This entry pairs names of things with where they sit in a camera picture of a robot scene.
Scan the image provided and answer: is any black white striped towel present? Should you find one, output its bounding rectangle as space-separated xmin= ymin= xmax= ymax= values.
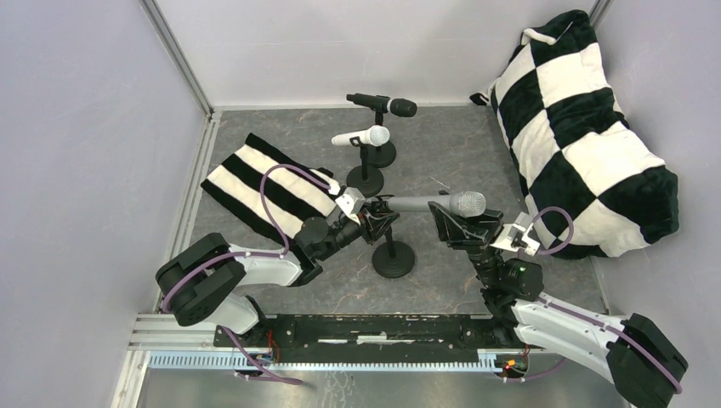
xmin=201 ymin=133 xmax=336 ymax=245

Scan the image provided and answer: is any black mic stand with clip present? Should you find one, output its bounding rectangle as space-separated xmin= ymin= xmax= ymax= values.
xmin=367 ymin=141 xmax=397 ymax=168

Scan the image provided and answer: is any grey tube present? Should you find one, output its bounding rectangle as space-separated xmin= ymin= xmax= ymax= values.
xmin=384 ymin=191 xmax=487 ymax=218

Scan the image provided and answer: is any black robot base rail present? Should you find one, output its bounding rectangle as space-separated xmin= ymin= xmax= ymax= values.
xmin=238 ymin=314 xmax=525 ymax=363

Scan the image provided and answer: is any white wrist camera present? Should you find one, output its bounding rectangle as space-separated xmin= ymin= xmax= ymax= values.
xmin=331 ymin=186 xmax=366 ymax=225
xmin=490 ymin=212 xmax=540 ymax=257

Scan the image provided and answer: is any black handheld microphone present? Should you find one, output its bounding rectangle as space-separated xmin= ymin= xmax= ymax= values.
xmin=346 ymin=93 xmax=417 ymax=117

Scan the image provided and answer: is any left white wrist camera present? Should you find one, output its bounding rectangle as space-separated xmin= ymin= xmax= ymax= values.
xmin=331 ymin=186 xmax=366 ymax=225

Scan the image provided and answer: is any black mic stand ring holder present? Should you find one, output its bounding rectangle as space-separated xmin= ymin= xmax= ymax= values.
xmin=346 ymin=144 xmax=384 ymax=197

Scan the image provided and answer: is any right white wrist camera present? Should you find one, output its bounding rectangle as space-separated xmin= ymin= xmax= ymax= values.
xmin=490 ymin=212 xmax=540 ymax=257

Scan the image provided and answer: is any white tube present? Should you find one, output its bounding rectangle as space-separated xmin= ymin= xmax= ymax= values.
xmin=331 ymin=125 xmax=390 ymax=147

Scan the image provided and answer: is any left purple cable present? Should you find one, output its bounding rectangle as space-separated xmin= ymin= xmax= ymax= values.
xmin=161 ymin=164 xmax=339 ymax=388

